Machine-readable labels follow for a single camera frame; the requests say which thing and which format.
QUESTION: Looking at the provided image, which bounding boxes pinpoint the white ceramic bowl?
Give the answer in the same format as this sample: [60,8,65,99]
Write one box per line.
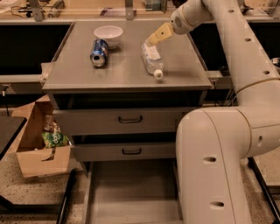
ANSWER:
[94,25,123,49]

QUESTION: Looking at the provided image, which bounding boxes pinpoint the grey middle drawer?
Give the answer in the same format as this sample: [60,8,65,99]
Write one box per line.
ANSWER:
[72,142,175,162]

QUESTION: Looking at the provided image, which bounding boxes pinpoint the grey open bottom drawer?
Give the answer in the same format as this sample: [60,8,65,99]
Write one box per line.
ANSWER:
[82,159,183,224]

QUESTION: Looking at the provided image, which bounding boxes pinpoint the brown cardboard box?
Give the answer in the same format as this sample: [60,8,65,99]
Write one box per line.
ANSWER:
[9,95,71,178]

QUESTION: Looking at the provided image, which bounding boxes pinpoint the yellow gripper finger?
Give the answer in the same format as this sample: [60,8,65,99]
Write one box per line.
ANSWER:
[145,23,174,46]

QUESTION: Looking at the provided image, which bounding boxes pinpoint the black frame leg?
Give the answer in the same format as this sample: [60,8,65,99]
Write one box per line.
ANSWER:
[56,169,76,224]
[248,157,280,224]

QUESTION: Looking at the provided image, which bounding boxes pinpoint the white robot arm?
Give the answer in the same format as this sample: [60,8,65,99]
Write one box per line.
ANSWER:
[146,0,280,224]

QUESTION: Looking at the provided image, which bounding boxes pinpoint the clear plastic water bottle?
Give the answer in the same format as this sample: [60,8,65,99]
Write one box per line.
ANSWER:
[141,44,164,80]

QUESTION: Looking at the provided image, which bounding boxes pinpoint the green snack bag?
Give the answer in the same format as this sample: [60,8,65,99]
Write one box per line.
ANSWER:
[42,132,68,148]

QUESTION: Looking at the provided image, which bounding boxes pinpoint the black right frame leg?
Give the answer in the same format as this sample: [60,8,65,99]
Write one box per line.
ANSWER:
[248,157,280,224]

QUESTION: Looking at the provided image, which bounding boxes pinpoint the black left frame leg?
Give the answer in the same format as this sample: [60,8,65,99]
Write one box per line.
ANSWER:
[56,169,76,224]

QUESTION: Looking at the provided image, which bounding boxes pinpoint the blue soda can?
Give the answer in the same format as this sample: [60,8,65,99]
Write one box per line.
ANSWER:
[90,38,109,67]

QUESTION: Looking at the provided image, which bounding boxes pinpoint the grey top drawer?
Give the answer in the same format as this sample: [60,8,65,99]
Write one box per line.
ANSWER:
[53,107,193,136]

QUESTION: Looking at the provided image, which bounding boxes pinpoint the grey drawer cabinet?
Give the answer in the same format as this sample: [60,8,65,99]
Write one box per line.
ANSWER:
[42,19,213,176]

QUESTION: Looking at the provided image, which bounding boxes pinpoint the white bowl at right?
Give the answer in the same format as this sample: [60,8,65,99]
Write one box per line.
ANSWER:
[271,58,280,73]

